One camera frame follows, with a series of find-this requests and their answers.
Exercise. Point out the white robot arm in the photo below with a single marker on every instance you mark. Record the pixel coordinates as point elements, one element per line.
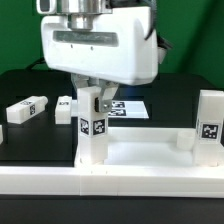
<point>160,46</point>

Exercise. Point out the white front fence bar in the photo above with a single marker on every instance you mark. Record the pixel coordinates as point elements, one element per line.
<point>113,181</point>

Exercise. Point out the white desk top tray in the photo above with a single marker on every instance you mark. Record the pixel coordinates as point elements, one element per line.
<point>157,147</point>

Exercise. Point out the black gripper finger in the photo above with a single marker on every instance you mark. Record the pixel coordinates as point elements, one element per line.
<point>108,89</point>
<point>79,81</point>

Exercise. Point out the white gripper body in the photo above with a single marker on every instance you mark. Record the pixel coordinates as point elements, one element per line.
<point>113,40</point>

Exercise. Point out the white left base block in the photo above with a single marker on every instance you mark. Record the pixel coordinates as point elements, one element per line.
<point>63,110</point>

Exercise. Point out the white marker base plate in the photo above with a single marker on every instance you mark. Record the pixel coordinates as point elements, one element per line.
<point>120,109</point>

